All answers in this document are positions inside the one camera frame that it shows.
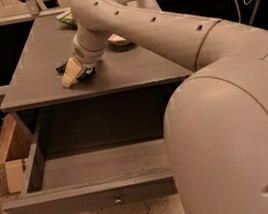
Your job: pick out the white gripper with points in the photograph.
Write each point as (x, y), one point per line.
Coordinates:
(84, 54)

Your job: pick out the blue rxbar blueberry bar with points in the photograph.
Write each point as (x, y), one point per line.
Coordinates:
(82, 76)

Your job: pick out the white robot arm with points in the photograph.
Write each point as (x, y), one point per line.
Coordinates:
(216, 121)

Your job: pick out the grey open top drawer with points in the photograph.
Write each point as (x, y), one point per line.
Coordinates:
(79, 181)

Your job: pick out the metal drawer knob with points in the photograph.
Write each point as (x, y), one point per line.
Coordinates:
(118, 200)

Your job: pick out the green chip bag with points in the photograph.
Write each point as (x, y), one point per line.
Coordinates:
(67, 18)

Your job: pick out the grey wooden cabinet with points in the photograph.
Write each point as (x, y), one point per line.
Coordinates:
(124, 100)

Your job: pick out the wooden box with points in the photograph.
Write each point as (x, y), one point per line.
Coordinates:
(15, 143)

